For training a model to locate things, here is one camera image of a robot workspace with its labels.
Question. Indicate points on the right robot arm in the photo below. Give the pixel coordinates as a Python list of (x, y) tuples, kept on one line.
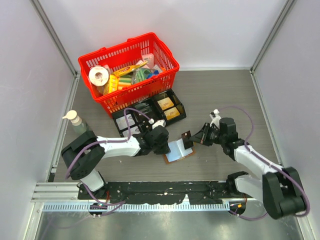
[(278, 188)]

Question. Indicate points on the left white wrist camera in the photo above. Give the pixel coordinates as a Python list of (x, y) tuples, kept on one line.
[(156, 123)]

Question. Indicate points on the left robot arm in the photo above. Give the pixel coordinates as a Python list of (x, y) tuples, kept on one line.
[(83, 155)]

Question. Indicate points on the green soap pump bottle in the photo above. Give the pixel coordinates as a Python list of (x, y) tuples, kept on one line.
[(79, 125)]

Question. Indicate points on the white slotted cable duct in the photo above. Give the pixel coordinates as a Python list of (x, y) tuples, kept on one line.
[(87, 206)]

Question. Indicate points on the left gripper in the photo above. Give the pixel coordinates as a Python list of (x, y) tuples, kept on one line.
[(165, 150)]

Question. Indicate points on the pink box in basket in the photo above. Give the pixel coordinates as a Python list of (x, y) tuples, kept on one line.
[(150, 59)]

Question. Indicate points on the brown leather card holder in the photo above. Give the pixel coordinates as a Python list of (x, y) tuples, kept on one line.
[(177, 152)]

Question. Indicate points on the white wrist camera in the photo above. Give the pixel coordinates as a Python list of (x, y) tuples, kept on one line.
[(156, 123), (215, 116)]

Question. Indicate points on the gold card lower slot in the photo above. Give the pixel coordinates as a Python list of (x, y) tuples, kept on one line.
[(171, 113)]

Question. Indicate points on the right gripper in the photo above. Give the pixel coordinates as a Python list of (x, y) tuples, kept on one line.
[(202, 136)]

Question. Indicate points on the gold card slot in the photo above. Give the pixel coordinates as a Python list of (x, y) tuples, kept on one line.
[(171, 113), (165, 103)]

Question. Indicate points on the gold card upper slot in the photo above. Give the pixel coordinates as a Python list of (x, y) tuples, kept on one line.
[(165, 103)]

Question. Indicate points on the black card organizer tray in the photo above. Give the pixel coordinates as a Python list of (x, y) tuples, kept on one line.
[(149, 108)]

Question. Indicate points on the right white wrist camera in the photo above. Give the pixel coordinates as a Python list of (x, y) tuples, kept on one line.
[(215, 116)]

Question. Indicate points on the white card lower slot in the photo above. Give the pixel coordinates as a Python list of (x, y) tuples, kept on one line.
[(133, 130)]

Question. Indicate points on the red plastic shopping basket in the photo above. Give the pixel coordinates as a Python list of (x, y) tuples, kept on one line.
[(126, 54)]

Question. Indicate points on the white card slot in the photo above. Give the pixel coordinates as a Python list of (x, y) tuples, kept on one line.
[(123, 122), (133, 130)]

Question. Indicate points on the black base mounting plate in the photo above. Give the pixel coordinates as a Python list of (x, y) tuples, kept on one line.
[(167, 192)]

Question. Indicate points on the green package in basket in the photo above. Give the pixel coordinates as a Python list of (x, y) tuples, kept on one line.
[(140, 75)]

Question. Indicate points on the yellow snack package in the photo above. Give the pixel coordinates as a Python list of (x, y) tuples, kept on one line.
[(122, 78)]

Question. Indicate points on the white card upper slot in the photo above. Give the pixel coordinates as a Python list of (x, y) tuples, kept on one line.
[(123, 122)]

